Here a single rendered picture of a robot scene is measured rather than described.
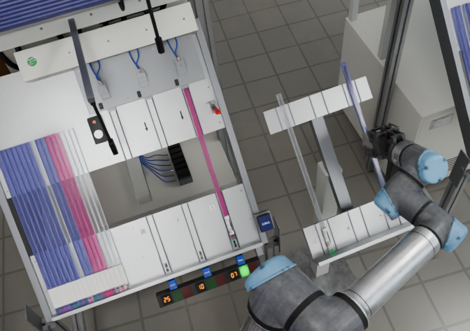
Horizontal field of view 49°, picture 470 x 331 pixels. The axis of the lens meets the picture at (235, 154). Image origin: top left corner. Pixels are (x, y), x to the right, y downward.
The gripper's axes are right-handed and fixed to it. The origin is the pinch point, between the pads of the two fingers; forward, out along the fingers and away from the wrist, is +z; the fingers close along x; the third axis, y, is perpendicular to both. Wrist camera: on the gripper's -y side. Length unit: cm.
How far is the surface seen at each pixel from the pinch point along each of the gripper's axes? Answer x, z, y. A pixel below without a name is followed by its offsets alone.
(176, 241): 65, 5, -11
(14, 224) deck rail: 106, 9, 10
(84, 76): 71, -12, 46
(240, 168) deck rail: 39.0, 6.5, 3.6
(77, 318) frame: 110, 41, -43
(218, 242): 53, 4, -16
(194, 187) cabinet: 53, 37, -9
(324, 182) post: 14.0, 7.8, -11.4
